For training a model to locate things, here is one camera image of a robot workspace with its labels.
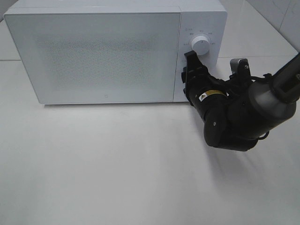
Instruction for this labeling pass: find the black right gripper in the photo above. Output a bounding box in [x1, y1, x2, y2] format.
[181, 50, 228, 105]

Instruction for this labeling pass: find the white microwave door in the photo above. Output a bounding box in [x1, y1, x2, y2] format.
[5, 13, 180, 104]

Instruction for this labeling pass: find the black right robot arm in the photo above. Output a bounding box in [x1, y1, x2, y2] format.
[181, 51, 300, 151]

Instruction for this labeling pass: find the upper white power knob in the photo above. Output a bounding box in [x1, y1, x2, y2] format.
[191, 34, 210, 55]

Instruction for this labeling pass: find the white microwave oven body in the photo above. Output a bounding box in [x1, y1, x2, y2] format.
[3, 0, 227, 104]

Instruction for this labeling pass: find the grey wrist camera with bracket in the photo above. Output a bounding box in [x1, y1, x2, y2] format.
[230, 58, 251, 80]

